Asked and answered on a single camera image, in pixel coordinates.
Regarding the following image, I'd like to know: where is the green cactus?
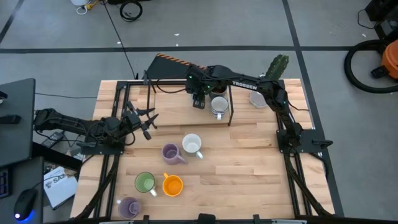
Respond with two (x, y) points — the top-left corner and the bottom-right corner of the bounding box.
(264, 54), (290, 80)

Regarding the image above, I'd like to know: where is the black computer mouse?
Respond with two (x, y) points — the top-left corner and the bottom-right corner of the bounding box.
(13, 188), (39, 222)

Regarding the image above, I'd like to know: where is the long black floor cable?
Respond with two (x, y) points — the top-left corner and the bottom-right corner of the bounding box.
(101, 0), (139, 79)

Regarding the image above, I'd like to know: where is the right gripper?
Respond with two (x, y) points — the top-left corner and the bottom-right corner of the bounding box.
(185, 66), (212, 110)

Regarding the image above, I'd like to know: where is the black table-level camera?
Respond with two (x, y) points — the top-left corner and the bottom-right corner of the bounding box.
(197, 213), (220, 224)

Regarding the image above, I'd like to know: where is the white cable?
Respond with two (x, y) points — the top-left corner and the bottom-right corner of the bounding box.
(70, 0), (101, 16)

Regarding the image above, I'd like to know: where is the white mug blue pattern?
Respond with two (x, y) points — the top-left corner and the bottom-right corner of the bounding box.
(210, 96), (230, 121)

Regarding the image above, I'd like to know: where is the teal mug white handle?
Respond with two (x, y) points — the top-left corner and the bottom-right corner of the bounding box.
(182, 133), (205, 160)

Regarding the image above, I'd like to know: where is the black power adapter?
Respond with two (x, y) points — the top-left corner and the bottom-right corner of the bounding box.
(41, 131), (65, 149)

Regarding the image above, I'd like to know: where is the white plant pot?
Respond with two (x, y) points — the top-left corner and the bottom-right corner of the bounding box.
(248, 89), (269, 109)

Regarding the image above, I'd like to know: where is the orange vacuum cleaner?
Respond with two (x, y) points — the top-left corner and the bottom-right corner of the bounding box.
(371, 39), (398, 80)

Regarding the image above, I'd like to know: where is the black hazard-striped panel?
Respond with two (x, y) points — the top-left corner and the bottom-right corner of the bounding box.
(146, 53), (206, 80)

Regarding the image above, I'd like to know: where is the black rack wooden shelf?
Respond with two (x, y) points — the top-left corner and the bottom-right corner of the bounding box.
(143, 70), (234, 127)

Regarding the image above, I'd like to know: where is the black vacuum hose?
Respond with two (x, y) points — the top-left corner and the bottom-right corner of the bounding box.
(343, 39), (398, 94)

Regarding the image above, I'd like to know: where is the white booklet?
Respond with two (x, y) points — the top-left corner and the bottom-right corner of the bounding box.
(43, 166), (79, 210)

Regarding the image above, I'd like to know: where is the purple and white mug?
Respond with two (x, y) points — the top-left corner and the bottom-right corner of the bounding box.
(116, 196), (142, 220)

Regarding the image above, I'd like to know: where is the orange mug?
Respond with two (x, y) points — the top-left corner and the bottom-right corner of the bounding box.
(162, 172), (184, 198)

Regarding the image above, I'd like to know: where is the black keyboard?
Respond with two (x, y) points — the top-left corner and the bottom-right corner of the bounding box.
(0, 167), (12, 200)

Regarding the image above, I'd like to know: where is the black aluminium rig frame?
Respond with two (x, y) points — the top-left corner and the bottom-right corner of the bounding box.
(70, 79), (345, 224)

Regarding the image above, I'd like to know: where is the green and white mug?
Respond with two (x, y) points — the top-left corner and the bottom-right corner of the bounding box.
(134, 171), (158, 197)

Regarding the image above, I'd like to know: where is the coiled black cable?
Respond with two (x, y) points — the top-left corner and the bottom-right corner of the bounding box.
(119, 0), (144, 22)

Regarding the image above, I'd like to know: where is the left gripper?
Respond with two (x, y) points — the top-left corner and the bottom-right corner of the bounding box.
(122, 100), (160, 141)

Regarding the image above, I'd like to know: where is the ridged purple mug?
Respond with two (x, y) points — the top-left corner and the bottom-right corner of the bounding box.
(160, 142), (188, 166)

